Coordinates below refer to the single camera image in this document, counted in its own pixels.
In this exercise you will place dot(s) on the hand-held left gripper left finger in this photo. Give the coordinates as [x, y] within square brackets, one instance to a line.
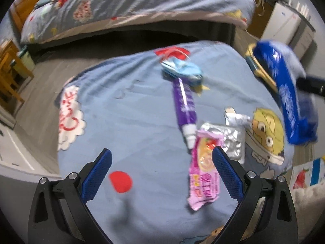
[97, 175]

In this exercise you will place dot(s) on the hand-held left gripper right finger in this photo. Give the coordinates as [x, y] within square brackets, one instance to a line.
[227, 175]

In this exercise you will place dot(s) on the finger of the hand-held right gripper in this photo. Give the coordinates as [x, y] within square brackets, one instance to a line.
[311, 83]

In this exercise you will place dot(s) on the pink snack wrapper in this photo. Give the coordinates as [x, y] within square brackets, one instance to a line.
[203, 183]

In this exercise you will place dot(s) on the blue plastic packet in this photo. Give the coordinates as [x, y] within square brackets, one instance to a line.
[287, 99]

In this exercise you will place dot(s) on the silver foil packet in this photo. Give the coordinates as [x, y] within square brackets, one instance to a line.
[233, 142]

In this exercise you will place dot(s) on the torn silver foil piece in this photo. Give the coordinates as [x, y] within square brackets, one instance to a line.
[237, 119]

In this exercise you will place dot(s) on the strawberry print carton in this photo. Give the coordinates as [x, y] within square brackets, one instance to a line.
[304, 175]

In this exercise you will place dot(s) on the white router with antennas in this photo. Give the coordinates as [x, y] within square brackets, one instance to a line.
[299, 6]

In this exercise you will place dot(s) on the white low cabinet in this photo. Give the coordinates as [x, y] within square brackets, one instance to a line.
[20, 152]

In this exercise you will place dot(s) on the purple tube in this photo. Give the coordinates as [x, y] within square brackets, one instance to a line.
[184, 106]

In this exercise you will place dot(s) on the white fluffy cloth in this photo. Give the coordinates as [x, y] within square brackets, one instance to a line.
[311, 205]

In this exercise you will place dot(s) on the light blue packet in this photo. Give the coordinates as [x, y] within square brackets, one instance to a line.
[182, 68]

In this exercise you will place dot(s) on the wooden chair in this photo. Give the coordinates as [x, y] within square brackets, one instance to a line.
[10, 81]

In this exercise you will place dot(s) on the small pale green bin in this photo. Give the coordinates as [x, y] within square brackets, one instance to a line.
[25, 59]

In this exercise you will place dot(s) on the blue cartoon printed duvet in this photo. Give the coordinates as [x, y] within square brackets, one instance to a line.
[127, 2]

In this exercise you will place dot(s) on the wooden bed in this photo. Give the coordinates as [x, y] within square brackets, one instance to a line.
[20, 7]

